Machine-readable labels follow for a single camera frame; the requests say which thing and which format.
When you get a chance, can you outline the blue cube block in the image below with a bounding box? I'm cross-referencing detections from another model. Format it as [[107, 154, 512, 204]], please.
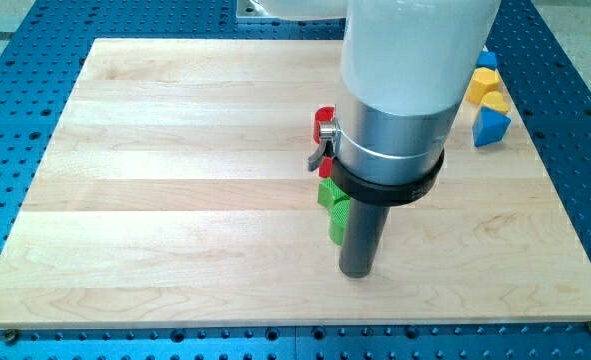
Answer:
[[476, 51, 498, 70]]

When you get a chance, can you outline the yellow hexagon block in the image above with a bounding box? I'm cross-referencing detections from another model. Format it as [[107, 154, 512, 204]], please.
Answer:
[[465, 67, 500, 104]]

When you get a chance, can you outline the yellow heart block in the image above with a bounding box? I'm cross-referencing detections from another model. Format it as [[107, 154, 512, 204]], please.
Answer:
[[480, 91, 510, 115]]

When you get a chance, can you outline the silver cylinder black ring mount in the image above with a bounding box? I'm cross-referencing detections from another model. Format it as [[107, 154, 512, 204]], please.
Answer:
[[308, 87, 445, 207]]

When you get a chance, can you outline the blue perforated table plate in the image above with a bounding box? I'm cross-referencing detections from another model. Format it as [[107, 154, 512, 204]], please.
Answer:
[[0, 1, 591, 359]]

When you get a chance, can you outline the wooden board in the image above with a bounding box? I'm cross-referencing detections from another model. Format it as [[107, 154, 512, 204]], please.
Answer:
[[0, 39, 591, 329]]

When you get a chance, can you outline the red block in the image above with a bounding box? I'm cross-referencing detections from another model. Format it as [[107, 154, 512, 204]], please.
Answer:
[[313, 106, 335, 178]]

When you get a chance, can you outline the green star block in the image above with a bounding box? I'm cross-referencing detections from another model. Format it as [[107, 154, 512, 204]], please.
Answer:
[[317, 178, 350, 246]]

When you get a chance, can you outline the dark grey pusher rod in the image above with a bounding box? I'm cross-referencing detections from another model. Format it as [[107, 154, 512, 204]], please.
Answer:
[[339, 199, 390, 278]]

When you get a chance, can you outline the blue triangle block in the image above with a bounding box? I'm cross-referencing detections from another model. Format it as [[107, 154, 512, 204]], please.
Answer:
[[472, 107, 511, 147]]

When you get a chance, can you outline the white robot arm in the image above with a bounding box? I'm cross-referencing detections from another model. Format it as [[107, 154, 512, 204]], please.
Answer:
[[257, 0, 500, 278]]

